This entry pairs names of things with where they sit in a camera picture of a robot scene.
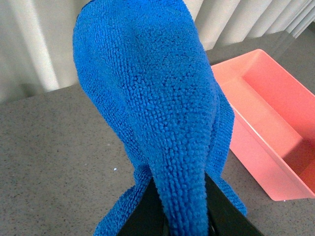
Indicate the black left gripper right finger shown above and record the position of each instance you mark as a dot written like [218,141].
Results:
[224,219]

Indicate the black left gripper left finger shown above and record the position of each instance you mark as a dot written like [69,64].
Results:
[148,218]

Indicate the blue microfiber cloth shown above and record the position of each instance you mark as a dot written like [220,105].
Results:
[143,66]

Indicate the pink plastic bin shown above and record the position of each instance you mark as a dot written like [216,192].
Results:
[274,127]

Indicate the grey pleated curtain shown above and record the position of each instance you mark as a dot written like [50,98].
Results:
[36,35]

